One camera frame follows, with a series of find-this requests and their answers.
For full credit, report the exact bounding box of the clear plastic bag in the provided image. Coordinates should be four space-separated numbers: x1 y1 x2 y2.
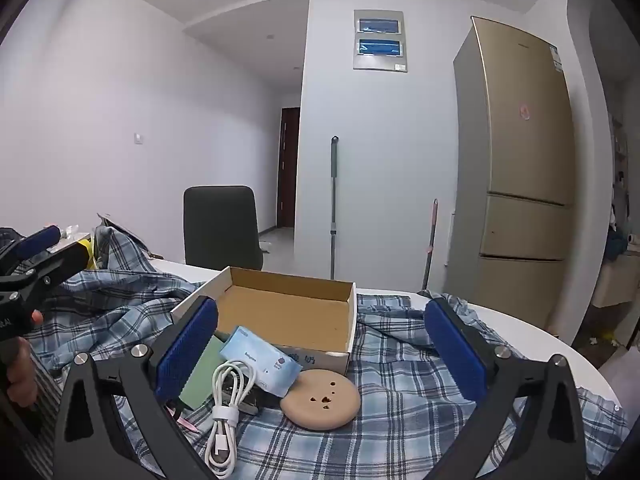
57 224 93 248

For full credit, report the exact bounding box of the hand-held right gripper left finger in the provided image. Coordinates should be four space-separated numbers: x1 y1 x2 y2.
52 296 221 480

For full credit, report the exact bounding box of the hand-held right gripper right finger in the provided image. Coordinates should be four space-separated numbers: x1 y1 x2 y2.
422 297 588 480

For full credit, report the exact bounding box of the yellow packet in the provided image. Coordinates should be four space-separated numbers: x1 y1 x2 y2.
75 237 96 271

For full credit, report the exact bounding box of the round beige perforated disc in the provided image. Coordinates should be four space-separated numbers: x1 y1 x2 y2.
279 368 361 431

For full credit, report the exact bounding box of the gold refrigerator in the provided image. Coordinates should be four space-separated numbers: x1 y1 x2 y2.
442 16 576 343

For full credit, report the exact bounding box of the cardboard box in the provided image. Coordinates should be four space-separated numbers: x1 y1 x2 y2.
171 266 357 376

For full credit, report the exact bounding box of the blue hanging cloth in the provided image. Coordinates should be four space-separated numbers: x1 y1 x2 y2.
602 227 630 263

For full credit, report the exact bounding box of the grey electrical panel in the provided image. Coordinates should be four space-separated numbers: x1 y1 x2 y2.
353 9 408 72

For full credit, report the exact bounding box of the dark grey chair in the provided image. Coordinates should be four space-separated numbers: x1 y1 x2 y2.
182 185 264 272

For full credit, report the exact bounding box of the grey mop handle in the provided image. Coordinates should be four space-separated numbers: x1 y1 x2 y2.
328 136 340 281

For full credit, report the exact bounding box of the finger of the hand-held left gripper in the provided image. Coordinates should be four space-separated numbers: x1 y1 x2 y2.
0 242 94 306
0 225 63 277

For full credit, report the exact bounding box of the white cable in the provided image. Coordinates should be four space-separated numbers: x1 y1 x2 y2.
204 360 261 479

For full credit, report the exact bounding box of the small pink stick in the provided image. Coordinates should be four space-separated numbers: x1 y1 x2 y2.
167 405 200 433

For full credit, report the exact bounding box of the person's left hand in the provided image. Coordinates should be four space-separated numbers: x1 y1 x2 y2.
0 309 46 409

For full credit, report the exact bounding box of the light blue tissue pack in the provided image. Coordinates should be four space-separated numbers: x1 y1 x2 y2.
219 326 303 395

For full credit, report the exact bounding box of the green card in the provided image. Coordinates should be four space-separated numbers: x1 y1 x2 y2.
177 332 231 411

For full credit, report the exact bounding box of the pink broom handle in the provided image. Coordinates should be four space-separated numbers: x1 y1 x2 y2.
421 198 439 292

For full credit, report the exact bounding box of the beige cabinet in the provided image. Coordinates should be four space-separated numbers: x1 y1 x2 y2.
592 250 640 308

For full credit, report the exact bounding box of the dark brown door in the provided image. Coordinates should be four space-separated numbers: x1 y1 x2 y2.
276 106 301 231

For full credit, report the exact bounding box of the blue plaid cloth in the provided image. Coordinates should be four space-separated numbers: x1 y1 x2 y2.
0 225 631 480

